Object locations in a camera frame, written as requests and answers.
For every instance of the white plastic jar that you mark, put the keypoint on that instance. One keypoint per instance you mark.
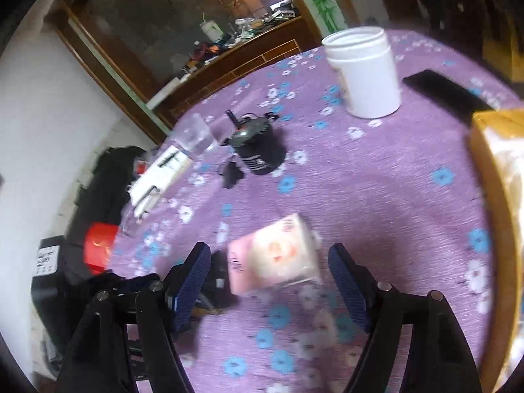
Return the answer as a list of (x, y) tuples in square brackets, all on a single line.
[(366, 77)]

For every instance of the clear plastic cup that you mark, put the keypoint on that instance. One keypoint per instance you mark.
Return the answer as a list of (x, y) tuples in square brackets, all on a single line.
[(194, 135)]

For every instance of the wooden counter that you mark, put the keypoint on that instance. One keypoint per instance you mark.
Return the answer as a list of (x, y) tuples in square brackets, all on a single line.
[(245, 61)]

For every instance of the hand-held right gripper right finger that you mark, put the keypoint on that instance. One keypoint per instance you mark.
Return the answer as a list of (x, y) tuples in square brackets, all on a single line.
[(348, 286)]

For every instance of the black bag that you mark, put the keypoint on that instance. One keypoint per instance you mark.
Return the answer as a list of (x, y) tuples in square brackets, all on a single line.
[(106, 180)]

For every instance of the clutter on counter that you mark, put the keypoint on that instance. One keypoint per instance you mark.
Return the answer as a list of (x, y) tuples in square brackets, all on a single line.
[(245, 28)]

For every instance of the red bag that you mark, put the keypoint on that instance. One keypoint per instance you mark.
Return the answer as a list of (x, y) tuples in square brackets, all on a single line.
[(98, 247)]

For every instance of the yellow cardboard box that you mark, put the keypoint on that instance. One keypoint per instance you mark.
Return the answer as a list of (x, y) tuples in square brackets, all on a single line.
[(495, 213)]

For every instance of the white notebook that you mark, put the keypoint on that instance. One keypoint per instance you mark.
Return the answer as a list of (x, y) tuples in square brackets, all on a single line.
[(159, 176)]

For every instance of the black phone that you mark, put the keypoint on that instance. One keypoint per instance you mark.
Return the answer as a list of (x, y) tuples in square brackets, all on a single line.
[(446, 92)]

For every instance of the black pen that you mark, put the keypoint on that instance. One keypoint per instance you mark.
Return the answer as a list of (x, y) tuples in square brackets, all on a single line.
[(168, 159)]

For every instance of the bamboo wall decoration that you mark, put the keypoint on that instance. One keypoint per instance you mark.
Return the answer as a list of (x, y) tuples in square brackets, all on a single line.
[(323, 4)]

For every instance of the pink tissue pack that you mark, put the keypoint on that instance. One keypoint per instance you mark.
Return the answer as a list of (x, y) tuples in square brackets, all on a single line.
[(274, 258)]

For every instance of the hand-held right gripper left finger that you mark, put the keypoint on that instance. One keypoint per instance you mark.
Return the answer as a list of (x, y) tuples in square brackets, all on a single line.
[(190, 286)]

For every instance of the black cylindrical motor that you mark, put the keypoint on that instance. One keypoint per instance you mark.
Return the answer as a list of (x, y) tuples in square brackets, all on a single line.
[(260, 151)]

